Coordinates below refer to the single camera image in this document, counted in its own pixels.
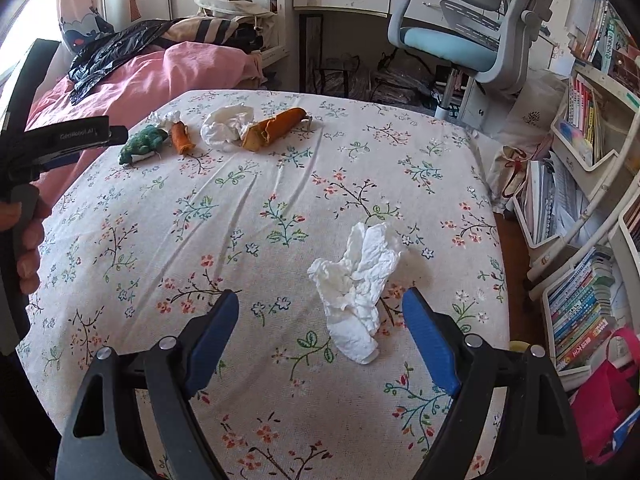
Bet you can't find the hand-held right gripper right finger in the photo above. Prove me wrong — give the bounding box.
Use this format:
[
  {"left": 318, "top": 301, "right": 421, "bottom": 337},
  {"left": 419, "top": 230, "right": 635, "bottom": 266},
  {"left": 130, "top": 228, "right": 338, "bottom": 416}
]
[{"left": 401, "top": 286, "right": 587, "bottom": 480}]

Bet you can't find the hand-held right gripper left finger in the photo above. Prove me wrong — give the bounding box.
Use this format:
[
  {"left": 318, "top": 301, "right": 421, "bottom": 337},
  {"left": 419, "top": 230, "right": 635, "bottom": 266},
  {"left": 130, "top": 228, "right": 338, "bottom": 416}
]
[{"left": 55, "top": 289, "right": 241, "bottom": 480}]

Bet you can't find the green toy frog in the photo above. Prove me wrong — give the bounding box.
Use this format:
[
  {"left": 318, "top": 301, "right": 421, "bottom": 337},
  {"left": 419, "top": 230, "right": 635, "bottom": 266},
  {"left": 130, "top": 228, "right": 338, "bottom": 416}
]
[{"left": 118, "top": 126, "right": 169, "bottom": 165}]

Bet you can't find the small white tissue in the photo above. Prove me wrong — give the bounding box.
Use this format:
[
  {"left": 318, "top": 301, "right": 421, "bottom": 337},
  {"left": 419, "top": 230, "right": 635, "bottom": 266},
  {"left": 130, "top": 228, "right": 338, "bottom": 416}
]
[{"left": 147, "top": 109, "right": 182, "bottom": 128}]

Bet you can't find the small orange peel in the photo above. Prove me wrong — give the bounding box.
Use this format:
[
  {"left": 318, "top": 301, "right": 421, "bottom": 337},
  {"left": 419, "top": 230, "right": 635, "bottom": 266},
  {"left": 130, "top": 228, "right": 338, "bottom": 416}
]
[{"left": 171, "top": 122, "right": 195, "bottom": 153}]

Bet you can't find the person's left hand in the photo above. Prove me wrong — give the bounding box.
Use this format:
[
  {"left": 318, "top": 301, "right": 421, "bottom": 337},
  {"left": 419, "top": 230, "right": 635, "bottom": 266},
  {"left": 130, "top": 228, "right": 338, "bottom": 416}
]
[{"left": 0, "top": 201, "right": 47, "bottom": 295}]

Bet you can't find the pink blanket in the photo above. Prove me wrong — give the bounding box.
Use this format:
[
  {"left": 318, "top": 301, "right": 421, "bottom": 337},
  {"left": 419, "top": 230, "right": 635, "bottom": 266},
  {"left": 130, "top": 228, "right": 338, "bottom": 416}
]
[{"left": 25, "top": 42, "right": 266, "bottom": 221}]

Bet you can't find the black plastic bag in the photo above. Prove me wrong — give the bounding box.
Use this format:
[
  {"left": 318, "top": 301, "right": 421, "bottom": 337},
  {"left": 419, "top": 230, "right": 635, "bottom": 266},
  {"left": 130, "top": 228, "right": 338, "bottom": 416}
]
[{"left": 67, "top": 19, "right": 186, "bottom": 106}]

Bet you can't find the whale print headboard cushion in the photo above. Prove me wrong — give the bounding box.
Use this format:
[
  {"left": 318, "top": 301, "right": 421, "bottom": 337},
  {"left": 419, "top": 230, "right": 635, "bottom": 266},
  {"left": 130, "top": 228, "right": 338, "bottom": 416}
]
[{"left": 57, "top": 10, "right": 113, "bottom": 56}]

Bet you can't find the floral tablecloth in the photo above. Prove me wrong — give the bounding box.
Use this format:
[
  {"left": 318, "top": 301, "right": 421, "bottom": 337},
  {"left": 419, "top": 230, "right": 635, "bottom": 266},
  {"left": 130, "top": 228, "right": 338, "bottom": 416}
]
[{"left": 17, "top": 89, "right": 511, "bottom": 480}]

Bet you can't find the beige black striped cloth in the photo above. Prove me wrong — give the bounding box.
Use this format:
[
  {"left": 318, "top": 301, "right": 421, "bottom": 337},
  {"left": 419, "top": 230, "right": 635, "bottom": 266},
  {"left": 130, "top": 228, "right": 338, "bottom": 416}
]
[{"left": 165, "top": 16, "right": 266, "bottom": 53}]

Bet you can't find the row of colourful paperback books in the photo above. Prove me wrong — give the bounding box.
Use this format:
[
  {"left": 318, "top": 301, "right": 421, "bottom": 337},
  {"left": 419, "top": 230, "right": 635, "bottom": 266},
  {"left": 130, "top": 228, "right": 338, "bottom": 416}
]
[{"left": 545, "top": 250, "right": 621, "bottom": 372}]

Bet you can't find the cream canvas bag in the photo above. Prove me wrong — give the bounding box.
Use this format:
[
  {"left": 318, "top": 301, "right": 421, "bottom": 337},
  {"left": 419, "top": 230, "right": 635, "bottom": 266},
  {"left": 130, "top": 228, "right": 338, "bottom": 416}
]
[{"left": 194, "top": 0, "right": 276, "bottom": 23}]

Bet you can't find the pink bag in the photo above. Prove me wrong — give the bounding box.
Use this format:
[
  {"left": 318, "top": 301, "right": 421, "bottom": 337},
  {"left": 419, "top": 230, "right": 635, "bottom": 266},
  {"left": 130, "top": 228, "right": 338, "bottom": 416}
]
[{"left": 570, "top": 327, "right": 640, "bottom": 466}]

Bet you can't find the stack of white notebooks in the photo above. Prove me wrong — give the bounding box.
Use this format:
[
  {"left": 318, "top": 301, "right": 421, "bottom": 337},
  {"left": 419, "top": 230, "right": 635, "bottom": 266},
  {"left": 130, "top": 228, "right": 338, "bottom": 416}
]
[{"left": 517, "top": 157, "right": 588, "bottom": 248}]

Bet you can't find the black trimmed clear storage bag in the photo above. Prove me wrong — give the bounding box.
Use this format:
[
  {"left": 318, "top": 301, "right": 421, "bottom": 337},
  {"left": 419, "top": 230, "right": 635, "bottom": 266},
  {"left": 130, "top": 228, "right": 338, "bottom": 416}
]
[{"left": 310, "top": 55, "right": 361, "bottom": 98}]

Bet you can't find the white tote bag tree print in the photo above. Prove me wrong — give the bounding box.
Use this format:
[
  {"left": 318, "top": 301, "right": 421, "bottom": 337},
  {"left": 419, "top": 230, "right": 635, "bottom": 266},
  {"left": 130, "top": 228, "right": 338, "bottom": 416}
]
[{"left": 500, "top": 67, "right": 568, "bottom": 153}]

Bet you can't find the clear plastic wrapped bundle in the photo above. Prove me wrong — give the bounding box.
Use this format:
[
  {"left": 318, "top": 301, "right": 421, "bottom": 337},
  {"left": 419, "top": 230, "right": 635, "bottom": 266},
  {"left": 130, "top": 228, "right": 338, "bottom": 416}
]
[{"left": 357, "top": 55, "right": 436, "bottom": 106}]

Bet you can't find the row of red spine books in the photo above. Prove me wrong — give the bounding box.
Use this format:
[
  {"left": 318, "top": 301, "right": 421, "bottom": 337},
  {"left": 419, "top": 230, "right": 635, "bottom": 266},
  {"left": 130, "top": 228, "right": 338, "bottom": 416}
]
[{"left": 567, "top": 74, "right": 608, "bottom": 161}]

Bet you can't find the grey blue desk chair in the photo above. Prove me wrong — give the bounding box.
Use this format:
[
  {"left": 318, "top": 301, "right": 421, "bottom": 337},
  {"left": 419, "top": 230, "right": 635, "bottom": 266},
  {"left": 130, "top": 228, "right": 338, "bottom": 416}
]
[{"left": 379, "top": 0, "right": 558, "bottom": 121}]

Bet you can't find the stack of upright textbooks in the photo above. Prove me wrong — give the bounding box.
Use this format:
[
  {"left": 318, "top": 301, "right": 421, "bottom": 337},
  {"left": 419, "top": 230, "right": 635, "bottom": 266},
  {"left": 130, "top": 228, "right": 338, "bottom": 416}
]
[{"left": 570, "top": 0, "right": 640, "bottom": 96}]

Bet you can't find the white bag with red handles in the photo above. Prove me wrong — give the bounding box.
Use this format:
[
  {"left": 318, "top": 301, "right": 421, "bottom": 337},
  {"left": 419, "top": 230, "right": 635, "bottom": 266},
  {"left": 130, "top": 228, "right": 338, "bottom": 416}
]
[{"left": 487, "top": 144, "right": 531, "bottom": 208}]

